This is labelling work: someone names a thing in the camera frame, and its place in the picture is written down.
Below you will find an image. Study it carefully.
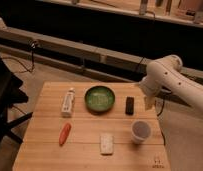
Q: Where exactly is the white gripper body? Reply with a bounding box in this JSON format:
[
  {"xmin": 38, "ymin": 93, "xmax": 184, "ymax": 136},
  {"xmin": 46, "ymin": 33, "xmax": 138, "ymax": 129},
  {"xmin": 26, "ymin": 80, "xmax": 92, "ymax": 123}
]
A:
[{"xmin": 139, "ymin": 76, "xmax": 161, "ymax": 97}]

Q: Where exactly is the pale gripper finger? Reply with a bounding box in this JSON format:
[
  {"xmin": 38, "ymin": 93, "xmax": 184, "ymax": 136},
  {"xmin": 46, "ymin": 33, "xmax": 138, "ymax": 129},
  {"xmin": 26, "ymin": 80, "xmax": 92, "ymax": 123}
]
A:
[{"xmin": 144, "ymin": 96, "xmax": 155, "ymax": 110}]

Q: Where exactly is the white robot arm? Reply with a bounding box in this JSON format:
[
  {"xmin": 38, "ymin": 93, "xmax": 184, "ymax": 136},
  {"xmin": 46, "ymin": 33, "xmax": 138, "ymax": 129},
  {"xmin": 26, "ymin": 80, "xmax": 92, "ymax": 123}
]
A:
[{"xmin": 139, "ymin": 55, "xmax": 203, "ymax": 118}]

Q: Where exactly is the green ceramic bowl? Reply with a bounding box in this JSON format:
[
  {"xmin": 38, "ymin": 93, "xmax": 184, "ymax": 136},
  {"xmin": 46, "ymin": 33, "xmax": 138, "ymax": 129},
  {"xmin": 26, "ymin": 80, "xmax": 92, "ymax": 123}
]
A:
[{"xmin": 84, "ymin": 86, "xmax": 115, "ymax": 113}]

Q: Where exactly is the black rectangular remote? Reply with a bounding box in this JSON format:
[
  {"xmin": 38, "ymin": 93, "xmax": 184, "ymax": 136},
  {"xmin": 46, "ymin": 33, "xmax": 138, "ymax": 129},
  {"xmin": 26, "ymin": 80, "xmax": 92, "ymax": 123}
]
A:
[{"xmin": 125, "ymin": 97, "xmax": 134, "ymax": 115}]

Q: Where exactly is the white paper cup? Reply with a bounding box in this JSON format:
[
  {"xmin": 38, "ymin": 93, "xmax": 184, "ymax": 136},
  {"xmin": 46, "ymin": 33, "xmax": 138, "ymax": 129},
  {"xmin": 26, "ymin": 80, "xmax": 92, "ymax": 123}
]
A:
[{"xmin": 131, "ymin": 120, "xmax": 151, "ymax": 144}]

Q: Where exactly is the white tube with cap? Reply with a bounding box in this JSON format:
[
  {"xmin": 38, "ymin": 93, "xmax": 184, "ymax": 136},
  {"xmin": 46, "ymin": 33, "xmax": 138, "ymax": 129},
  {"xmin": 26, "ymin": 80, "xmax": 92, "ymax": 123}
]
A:
[{"xmin": 61, "ymin": 88, "xmax": 75, "ymax": 117}]

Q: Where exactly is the orange carrot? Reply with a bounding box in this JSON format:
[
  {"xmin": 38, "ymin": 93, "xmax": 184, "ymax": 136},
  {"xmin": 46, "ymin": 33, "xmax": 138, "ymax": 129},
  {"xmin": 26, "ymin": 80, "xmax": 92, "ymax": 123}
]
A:
[{"xmin": 59, "ymin": 123, "xmax": 71, "ymax": 146}]

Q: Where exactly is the black office chair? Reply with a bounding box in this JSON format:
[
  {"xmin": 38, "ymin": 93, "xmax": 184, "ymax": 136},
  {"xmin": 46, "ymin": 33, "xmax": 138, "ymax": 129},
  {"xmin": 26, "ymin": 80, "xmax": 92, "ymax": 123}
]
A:
[{"xmin": 0, "ymin": 57, "xmax": 32, "ymax": 144}]

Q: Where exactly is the black cable on floor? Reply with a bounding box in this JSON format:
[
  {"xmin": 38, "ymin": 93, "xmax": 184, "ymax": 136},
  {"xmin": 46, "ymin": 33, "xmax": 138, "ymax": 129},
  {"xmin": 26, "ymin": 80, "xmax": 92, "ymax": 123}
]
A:
[{"xmin": 0, "ymin": 39, "xmax": 39, "ymax": 74}]

